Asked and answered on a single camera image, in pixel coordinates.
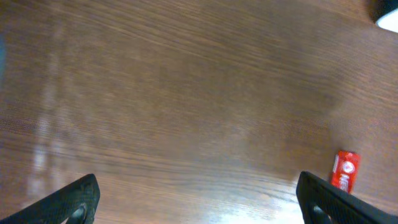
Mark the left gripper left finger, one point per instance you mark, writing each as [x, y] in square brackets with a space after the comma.
[75, 203]

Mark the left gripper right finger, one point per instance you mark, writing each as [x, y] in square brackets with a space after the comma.
[321, 202]

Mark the red Nescafe coffee sachet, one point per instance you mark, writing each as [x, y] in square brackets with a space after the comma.
[345, 170]

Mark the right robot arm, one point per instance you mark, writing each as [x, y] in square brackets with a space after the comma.
[384, 14]

